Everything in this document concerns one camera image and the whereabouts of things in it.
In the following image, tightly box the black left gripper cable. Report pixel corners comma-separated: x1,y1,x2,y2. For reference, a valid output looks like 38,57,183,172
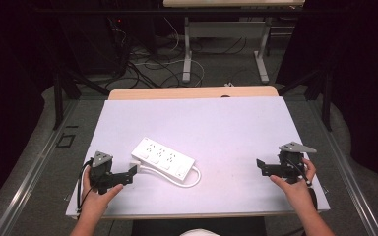
76,158,95,214

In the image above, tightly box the wooden table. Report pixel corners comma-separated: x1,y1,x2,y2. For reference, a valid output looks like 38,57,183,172
107,85,280,101

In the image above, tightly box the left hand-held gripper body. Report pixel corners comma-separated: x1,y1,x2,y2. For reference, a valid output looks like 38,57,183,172
89,150,130,195

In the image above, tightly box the white plug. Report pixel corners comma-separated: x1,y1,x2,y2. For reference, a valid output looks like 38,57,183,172
128,158,143,173

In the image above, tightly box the white power strip cable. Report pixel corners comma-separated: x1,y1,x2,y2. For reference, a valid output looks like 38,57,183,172
139,163,202,189

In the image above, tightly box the dark computer tower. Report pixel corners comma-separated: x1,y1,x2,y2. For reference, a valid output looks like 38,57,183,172
57,14,131,78

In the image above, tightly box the person's right hand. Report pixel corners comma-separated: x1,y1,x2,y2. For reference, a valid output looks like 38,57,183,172
269,157,317,213

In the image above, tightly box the black metal stand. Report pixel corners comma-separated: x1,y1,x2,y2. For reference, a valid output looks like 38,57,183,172
52,63,111,131
276,67,335,133

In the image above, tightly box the white power strip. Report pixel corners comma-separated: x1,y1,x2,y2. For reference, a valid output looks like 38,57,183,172
130,136,197,182

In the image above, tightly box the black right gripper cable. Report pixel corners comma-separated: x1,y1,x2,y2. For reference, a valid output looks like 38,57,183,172
289,158,313,188

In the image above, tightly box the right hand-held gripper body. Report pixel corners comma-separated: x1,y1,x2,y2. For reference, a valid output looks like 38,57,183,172
269,141,318,185

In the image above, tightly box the white-legged background table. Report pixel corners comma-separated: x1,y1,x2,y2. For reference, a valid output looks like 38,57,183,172
162,0,306,85

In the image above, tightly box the aluminium floor rail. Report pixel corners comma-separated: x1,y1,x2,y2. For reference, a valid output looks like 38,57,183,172
0,99,80,236
308,99,378,236

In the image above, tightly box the white table mat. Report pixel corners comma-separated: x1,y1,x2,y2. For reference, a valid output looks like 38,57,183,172
65,95,332,220

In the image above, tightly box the person's left hand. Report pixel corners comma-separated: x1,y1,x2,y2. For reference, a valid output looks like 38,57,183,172
81,165,125,219

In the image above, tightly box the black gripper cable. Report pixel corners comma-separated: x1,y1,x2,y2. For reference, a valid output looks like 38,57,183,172
76,158,95,214
289,158,313,188

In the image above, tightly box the tangle of floor cables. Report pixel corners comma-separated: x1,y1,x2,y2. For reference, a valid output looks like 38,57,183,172
106,18,249,89

